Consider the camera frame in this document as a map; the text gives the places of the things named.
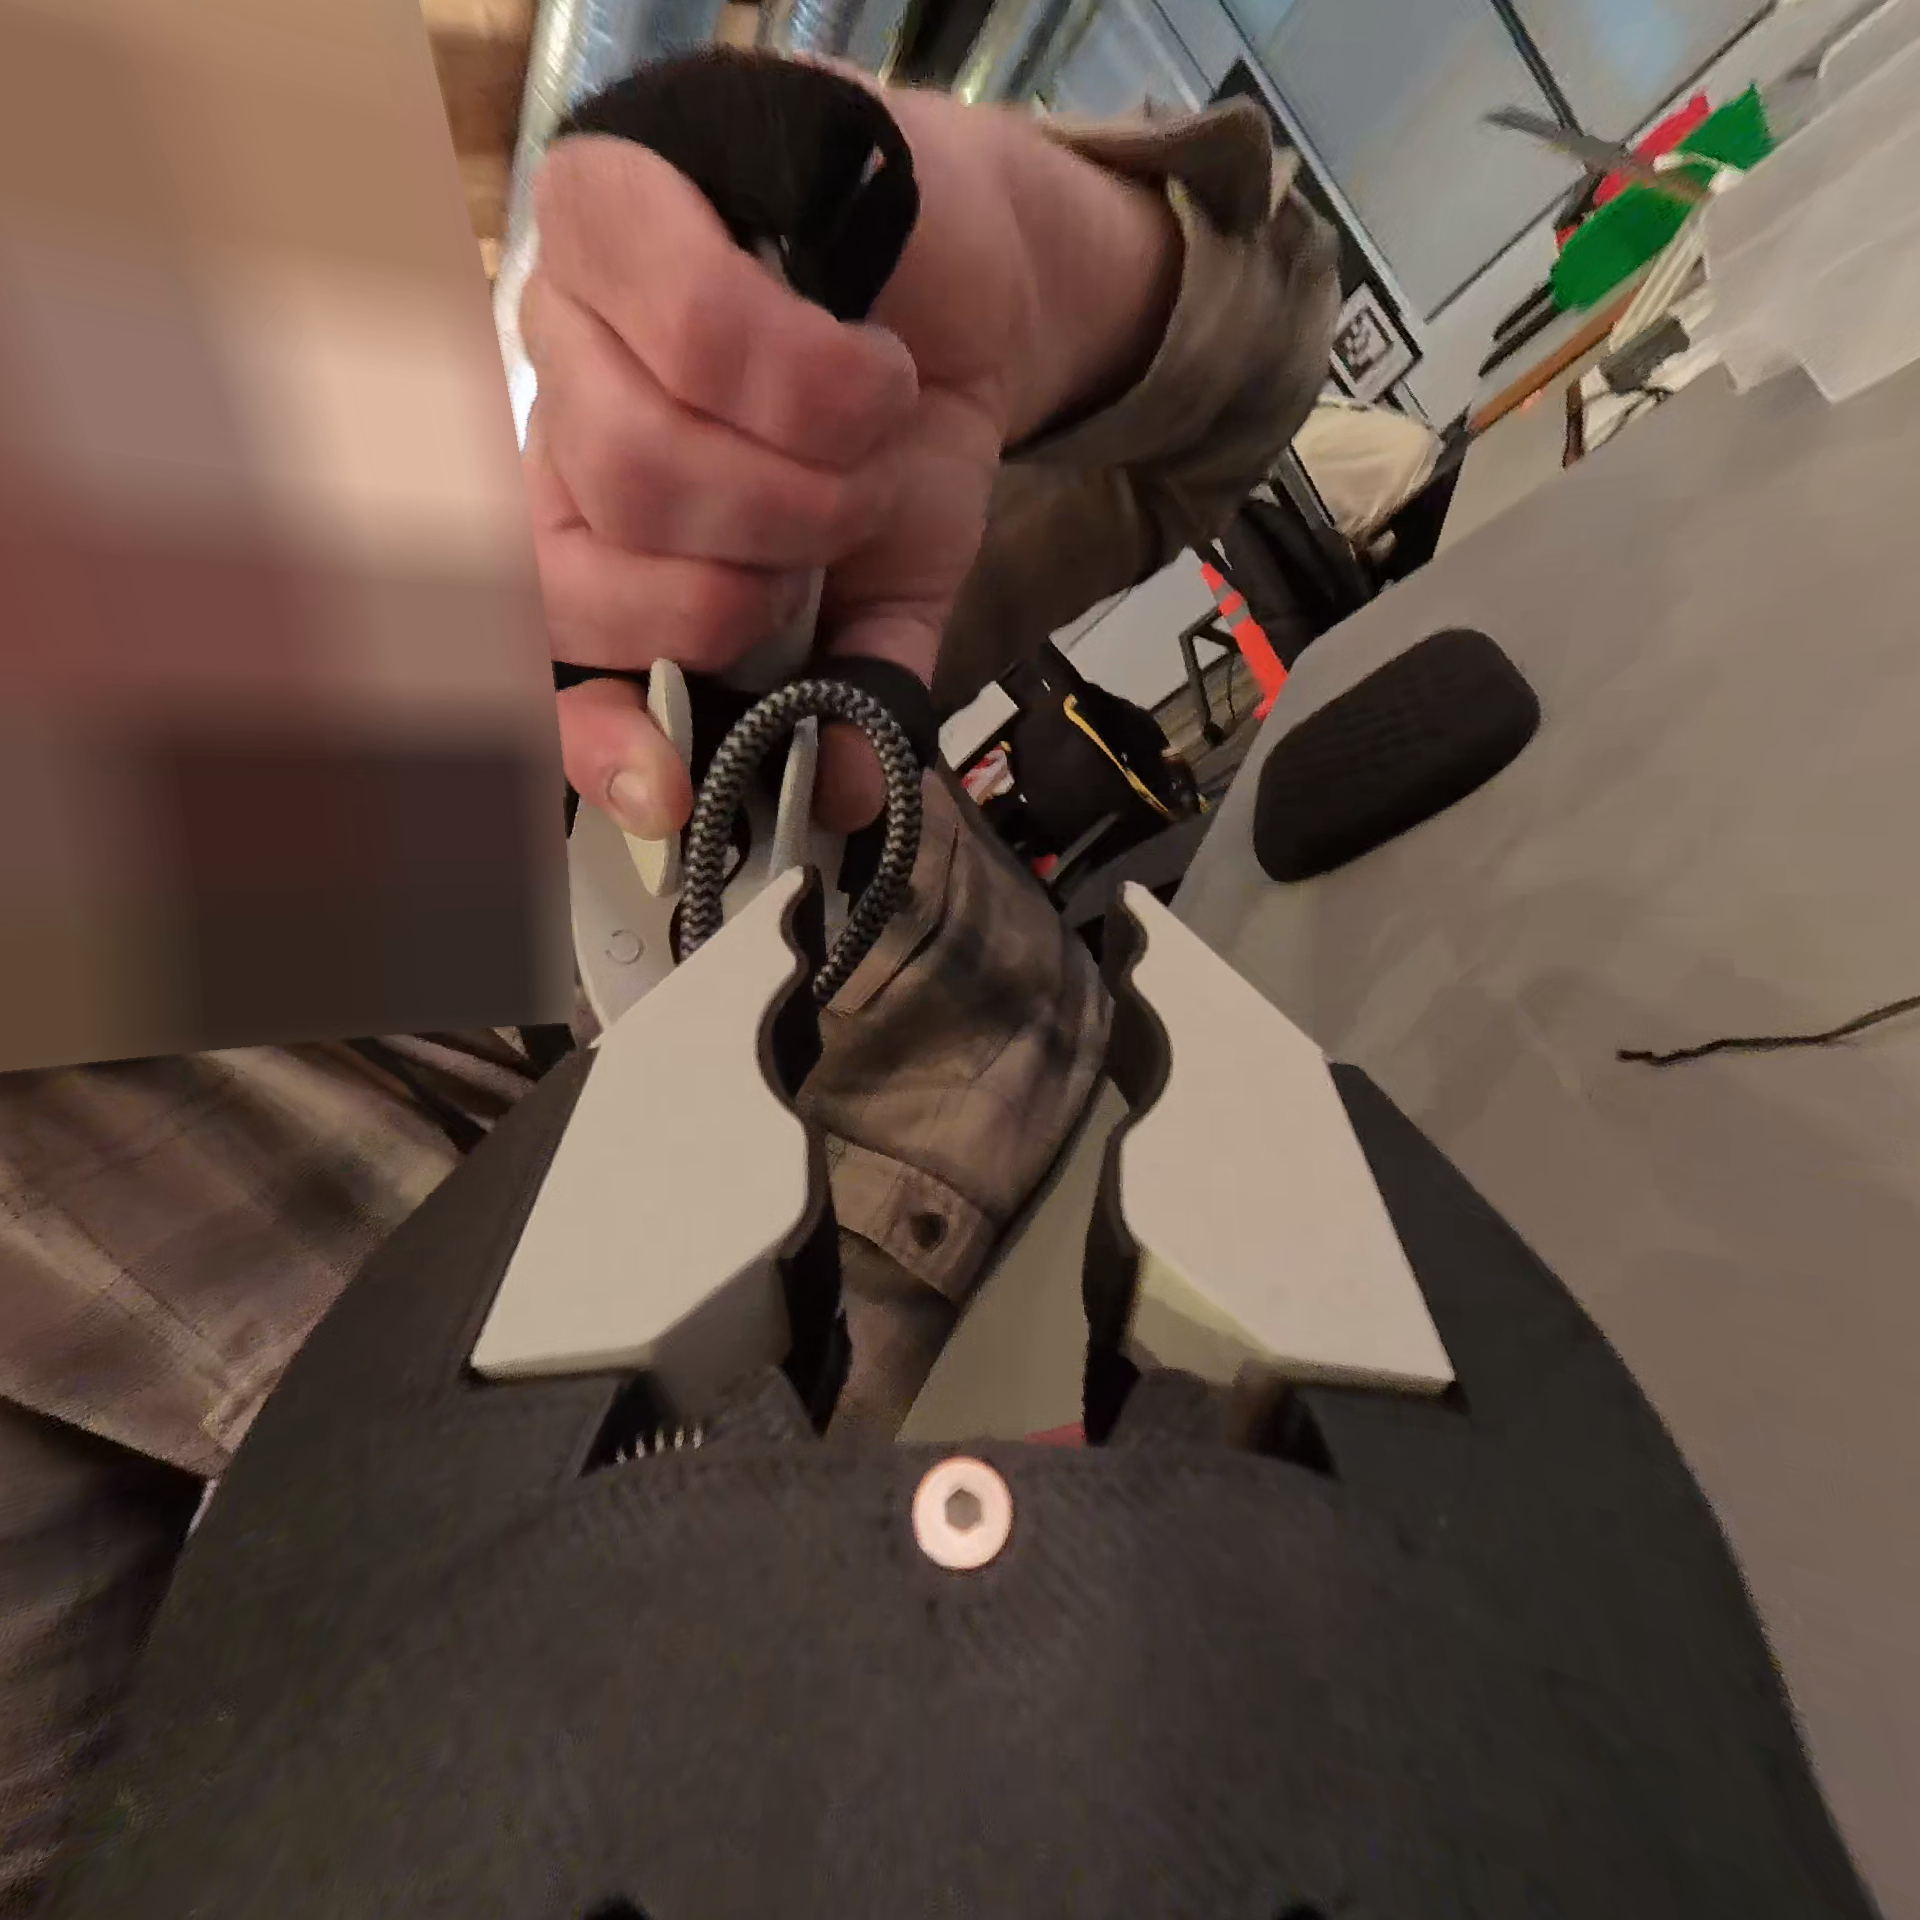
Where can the person's left forearm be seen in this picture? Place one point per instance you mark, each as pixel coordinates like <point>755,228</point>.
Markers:
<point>1201,362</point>

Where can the person's left hand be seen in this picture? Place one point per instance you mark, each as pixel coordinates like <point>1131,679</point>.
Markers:
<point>750,450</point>

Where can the green plastic object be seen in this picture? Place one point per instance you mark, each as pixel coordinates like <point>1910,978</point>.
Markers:
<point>1667,211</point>

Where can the person's plaid shirt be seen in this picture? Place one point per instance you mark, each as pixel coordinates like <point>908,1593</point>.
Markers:
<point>960,1052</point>

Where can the black office chair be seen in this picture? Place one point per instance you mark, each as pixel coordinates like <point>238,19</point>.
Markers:
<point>1335,556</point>

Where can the orange traffic cone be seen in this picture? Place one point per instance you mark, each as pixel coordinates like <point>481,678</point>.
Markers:
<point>1238,632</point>

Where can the black yellow bag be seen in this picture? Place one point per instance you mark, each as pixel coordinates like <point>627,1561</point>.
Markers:
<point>1081,766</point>

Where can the black mesh pad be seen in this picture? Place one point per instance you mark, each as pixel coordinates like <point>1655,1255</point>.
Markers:
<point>1395,750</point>

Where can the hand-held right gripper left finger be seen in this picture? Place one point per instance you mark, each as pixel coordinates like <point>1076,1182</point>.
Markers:
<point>662,1200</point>

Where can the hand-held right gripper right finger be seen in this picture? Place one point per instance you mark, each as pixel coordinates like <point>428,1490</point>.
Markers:
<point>1275,1217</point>

